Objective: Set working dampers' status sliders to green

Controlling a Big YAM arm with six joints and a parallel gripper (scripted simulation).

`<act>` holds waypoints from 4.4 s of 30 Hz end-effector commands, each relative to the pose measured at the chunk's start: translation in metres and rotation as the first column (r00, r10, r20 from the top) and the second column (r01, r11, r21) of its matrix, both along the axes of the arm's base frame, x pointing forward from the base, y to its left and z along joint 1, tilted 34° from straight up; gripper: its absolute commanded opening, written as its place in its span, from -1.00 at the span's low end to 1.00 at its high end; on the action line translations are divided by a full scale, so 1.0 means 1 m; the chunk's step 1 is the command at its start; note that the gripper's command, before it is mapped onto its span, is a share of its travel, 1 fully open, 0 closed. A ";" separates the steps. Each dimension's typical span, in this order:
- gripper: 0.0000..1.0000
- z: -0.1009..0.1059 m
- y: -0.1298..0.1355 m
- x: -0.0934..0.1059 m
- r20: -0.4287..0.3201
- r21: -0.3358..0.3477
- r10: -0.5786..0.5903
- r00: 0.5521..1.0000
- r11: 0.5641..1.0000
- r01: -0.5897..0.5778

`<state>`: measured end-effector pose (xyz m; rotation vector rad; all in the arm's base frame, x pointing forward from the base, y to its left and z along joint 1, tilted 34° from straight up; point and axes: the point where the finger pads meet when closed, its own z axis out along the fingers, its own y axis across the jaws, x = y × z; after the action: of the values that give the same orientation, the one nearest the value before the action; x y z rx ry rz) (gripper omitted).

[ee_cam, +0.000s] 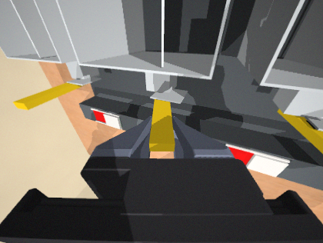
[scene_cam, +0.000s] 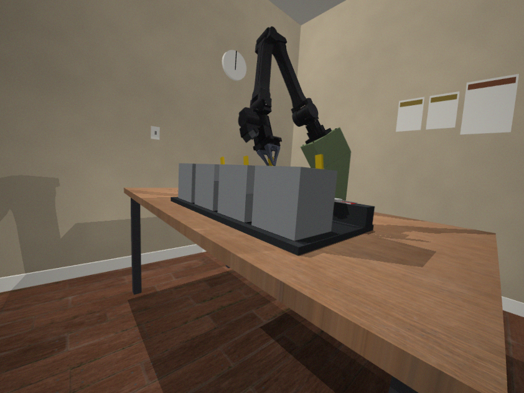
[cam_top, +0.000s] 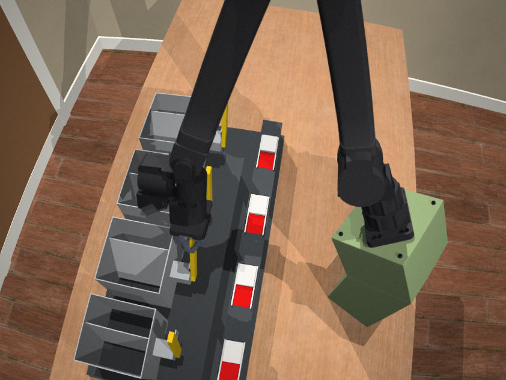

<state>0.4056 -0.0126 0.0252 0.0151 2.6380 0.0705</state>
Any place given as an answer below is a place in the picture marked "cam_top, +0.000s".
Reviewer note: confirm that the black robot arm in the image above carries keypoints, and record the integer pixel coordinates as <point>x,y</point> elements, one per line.
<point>367,183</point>

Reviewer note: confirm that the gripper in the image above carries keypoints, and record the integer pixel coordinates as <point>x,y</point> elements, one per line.
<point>198,222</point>

